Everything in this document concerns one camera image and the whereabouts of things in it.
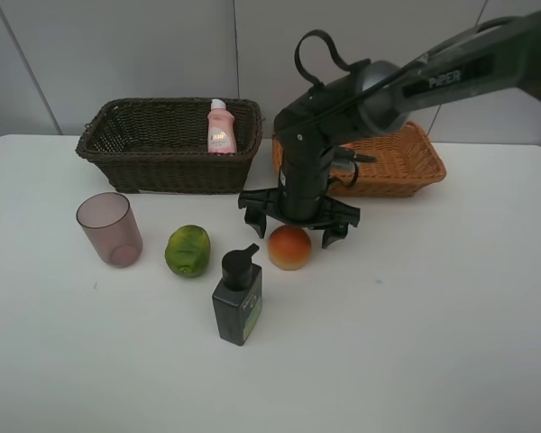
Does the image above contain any dark brown wicker basket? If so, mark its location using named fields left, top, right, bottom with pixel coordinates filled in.
left=76, top=97, right=262, bottom=195

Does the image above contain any green lime fruit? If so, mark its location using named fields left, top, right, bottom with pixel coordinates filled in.
left=164, top=225, right=211, bottom=278

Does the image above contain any orange wicker basket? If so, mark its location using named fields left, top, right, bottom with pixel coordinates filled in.
left=270, top=119, right=447, bottom=198

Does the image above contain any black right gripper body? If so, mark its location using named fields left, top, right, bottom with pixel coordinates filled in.
left=238, top=134, right=360, bottom=228

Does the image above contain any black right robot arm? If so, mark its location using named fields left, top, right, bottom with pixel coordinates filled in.
left=238, top=10, right=541, bottom=246

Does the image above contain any red yellow peach fruit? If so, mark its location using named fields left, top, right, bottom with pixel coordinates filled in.
left=267, top=226, right=312, bottom=271

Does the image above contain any black pump soap bottle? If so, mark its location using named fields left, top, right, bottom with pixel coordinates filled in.
left=212, top=244, right=262, bottom=346

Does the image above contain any pink lotion bottle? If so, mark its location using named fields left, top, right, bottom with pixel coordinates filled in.
left=207, top=98, right=237, bottom=154

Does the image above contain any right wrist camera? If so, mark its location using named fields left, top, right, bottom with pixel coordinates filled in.
left=331, top=146, right=377, bottom=171

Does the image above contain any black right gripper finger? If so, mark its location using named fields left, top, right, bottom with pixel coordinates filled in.
left=321, top=224, right=348, bottom=249
left=244, top=207, right=267, bottom=239

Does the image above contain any translucent purple plastic cup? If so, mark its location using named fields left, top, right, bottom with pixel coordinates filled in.
left=76, top=192, right=143, bottom=268

